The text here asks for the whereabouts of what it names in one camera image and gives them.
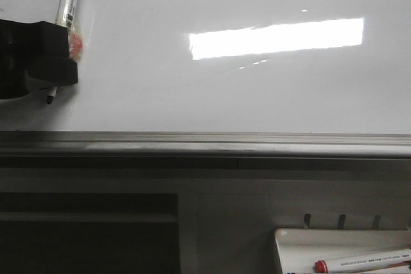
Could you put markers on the red capped whiteboard marker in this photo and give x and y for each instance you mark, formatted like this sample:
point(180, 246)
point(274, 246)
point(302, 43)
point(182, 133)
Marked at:
point(363, 262)

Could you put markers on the dark radiator grille panel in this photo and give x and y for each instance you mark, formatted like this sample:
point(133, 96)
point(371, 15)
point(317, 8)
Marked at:
point(89, 233)

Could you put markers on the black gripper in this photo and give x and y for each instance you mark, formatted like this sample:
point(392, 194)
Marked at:
point(47, 44)

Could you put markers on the white marker tray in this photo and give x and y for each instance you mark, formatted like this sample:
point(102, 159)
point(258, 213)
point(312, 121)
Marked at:
point(296, 250)

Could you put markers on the black whiteboard marker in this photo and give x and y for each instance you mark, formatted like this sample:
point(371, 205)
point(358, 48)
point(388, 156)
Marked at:
point(66, 17)

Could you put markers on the white whiteboard with metal frame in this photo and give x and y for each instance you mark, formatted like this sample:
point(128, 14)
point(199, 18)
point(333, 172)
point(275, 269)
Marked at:
point(240, 77)

